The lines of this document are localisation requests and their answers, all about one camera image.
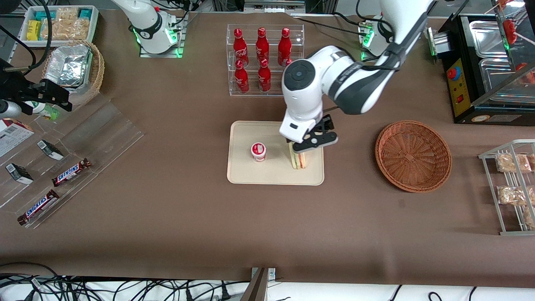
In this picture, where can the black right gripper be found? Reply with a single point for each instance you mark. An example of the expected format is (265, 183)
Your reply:
(16, 89)

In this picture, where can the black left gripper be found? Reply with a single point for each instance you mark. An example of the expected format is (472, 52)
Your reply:
(327, 122)

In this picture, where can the triangle sandwich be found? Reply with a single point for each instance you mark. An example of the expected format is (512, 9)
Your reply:
(299, 161)

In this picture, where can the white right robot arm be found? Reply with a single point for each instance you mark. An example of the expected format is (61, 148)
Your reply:
(146, 23)

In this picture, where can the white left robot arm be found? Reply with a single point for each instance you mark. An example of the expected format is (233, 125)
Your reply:
(347, 79)

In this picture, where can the light wicker basket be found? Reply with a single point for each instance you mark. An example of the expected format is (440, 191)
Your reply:
(98, 71)

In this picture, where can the beige plastic tray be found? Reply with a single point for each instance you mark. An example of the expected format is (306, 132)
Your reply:
(267, 173)

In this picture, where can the round brown wicker basket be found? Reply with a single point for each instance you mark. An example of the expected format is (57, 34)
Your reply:
(413, 156)

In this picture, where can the steel tray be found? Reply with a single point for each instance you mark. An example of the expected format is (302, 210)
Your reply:
(487, 39)
(501, 81)

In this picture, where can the white bottle green label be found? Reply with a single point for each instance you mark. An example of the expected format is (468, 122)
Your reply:
(46, 111)

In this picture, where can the silver foil container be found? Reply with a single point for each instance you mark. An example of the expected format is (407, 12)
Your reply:
(69, 67)

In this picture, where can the white red printed carton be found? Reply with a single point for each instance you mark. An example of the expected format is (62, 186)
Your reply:
(12, 136)

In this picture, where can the small black white box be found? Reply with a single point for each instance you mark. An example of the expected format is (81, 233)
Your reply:
(50, 150)
(19, 174)

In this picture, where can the small red white cup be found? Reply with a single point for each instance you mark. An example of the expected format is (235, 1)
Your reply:
(258, 152)

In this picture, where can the yellow snack packet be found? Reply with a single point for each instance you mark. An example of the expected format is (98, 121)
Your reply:
(34, 30)

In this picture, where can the clear cracker bag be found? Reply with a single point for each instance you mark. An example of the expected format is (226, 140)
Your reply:
(79, 29)
(59, 29)
(67, 14)

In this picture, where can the clear acrylic display stand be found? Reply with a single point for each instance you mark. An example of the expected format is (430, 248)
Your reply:
(104, 133)

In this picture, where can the teal snack box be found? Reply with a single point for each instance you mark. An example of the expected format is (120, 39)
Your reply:
(85, 14)
(42, 16)

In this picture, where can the clear acrylic bottle rack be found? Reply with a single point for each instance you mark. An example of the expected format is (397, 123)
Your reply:
(253, 94)

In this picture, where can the white plastic bin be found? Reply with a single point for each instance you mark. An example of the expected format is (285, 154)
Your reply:
(95, 25)

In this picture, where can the brown Snickers bar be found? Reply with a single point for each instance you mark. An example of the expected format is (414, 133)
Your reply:
(38, 207)
(71, 172)

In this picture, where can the black case yellow panel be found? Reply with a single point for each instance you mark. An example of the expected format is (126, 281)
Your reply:
(464, 96)

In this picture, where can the small silver metal device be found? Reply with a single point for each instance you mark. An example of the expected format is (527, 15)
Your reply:
(438, 42)

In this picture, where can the table cover sheet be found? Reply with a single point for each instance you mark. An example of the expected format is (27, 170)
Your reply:
(188, 217)

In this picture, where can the clear bag brown snack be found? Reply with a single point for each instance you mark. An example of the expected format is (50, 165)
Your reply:
(530, 219)
(532, 161)
(513, 195)
(513, 163)

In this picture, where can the red sausage on skewer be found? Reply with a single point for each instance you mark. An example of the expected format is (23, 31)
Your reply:
(526, 73)
(510, 31)

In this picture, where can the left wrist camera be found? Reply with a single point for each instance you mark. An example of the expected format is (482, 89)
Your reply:
(327, 122)

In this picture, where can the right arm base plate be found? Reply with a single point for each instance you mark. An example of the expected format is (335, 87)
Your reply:
(177, 46)

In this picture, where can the metal bracket profile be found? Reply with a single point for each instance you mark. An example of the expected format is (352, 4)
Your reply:
(259, 286)

